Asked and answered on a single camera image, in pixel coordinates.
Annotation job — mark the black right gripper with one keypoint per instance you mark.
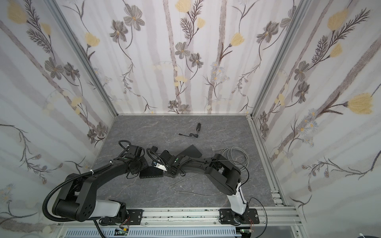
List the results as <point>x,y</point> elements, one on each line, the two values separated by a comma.
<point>180,157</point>

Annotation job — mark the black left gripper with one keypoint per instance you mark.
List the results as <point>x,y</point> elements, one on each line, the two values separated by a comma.
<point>146,168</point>

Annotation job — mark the black ribbed network switch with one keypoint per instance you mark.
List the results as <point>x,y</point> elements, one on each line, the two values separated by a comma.
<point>151,172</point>

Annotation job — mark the black power adapter with cable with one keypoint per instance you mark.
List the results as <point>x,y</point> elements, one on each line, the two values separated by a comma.
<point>154,156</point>

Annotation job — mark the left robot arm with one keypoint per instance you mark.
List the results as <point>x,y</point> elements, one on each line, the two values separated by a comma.
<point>76,199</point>

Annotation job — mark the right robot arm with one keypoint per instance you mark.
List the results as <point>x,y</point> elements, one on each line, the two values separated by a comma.
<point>224,175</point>

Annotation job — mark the grey flat network switch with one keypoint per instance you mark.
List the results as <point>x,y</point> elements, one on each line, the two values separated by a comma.
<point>191,151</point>

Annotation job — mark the white slotted cable duct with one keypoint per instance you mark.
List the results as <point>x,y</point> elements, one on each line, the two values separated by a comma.
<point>174,232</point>

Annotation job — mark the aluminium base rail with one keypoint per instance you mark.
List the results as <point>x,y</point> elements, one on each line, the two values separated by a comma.
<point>166,217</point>

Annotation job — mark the aluminium corner frame left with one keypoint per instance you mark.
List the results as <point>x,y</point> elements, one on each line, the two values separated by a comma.
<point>80,53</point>

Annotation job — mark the aluminium corner frame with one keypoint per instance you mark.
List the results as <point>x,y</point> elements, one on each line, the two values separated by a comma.
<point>284,47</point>
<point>80,53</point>

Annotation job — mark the aluminium corner frame right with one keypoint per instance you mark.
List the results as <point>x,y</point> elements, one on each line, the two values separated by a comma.
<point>284,47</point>

